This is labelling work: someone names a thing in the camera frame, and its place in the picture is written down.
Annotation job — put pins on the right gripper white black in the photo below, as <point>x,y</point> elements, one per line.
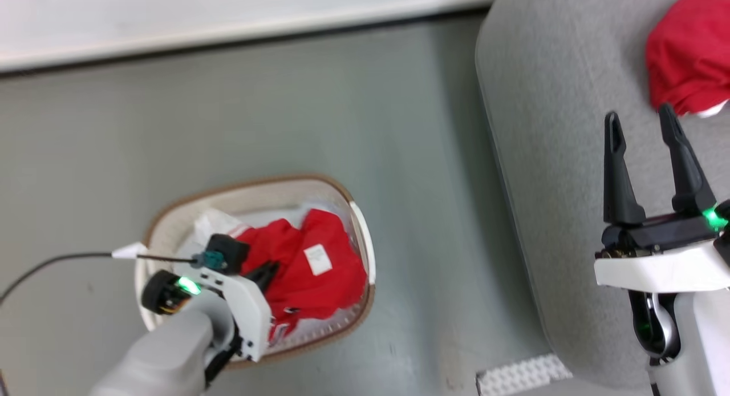
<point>661,265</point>

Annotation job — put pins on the white and black baseboard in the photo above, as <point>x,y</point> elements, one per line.
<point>228,35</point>

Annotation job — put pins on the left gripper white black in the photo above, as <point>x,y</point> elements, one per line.
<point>245,310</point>

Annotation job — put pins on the white crumpled garment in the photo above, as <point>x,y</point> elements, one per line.
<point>214,223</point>

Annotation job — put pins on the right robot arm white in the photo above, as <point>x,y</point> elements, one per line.
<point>707,339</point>

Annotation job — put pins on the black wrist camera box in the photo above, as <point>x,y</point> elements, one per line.
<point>228,252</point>

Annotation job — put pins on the white laundry basket brown rim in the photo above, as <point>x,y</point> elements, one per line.
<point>348,213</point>

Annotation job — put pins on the white studded plate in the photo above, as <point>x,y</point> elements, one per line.
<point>519,376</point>

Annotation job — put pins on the plain red garment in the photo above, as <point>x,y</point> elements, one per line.
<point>690,53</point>

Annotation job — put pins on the white tape flag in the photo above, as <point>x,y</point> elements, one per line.
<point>131,251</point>

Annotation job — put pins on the red garment with white stripes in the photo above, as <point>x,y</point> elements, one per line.
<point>342,287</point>

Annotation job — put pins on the grey fabric sofa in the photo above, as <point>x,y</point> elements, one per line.
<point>547,156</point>

